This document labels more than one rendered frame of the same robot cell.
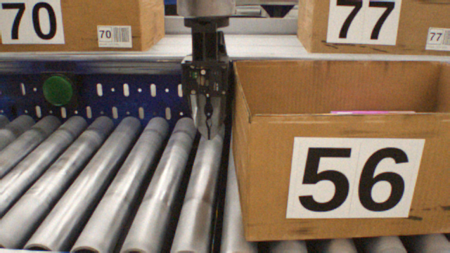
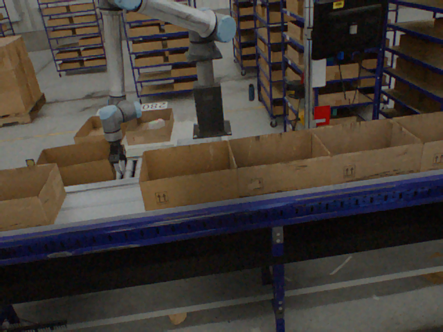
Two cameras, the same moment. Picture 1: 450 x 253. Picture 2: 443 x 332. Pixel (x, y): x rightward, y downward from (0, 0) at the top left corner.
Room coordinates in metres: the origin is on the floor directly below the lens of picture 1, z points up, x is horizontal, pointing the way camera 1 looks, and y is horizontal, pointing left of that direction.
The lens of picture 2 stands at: (2.70, 0.36, 1.81)
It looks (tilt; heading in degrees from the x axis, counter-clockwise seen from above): 28 degrees down; 173
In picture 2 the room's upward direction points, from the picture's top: 6 degrees counter-clockwise
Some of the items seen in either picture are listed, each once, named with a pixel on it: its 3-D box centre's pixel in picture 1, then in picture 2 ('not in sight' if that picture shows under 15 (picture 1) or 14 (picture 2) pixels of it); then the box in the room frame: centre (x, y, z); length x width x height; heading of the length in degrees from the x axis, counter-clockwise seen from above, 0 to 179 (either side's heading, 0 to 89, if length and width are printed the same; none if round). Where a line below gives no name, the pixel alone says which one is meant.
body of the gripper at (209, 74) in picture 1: (207, 56); (116, 148); (0.67, 0.03, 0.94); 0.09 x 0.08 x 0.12; 177
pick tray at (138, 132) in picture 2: not in sight; (151, 125); (0.04, 0.19, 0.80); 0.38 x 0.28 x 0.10; 172
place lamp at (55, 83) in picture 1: (57, 91); not in sight; (0.93, 0.39, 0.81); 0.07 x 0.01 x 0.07; 87
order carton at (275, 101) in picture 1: (363, 134); (77, 167); (0.61, -0.21, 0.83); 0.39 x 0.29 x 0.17; 93
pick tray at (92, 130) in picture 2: not in sight; (103, 131); (0.01, -0.14, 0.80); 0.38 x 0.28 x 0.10; 170
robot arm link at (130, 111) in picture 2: not in sight; (128, 111); (0.61, 0.12, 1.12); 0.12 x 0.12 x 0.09; 30
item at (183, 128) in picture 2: not in sight; (155, 132); (0.02, 0.21, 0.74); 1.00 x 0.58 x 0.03; 83
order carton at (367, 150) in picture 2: not in sight; (361, 152); (1.19, 1.16, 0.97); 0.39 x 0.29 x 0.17; 87
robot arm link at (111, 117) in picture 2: not in sight; (110, 119); (0.68, 0.03, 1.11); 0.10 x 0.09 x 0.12; 120
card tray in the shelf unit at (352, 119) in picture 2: not in sight; (328, 115); (-0.17, 1.57, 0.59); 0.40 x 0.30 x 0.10; 175
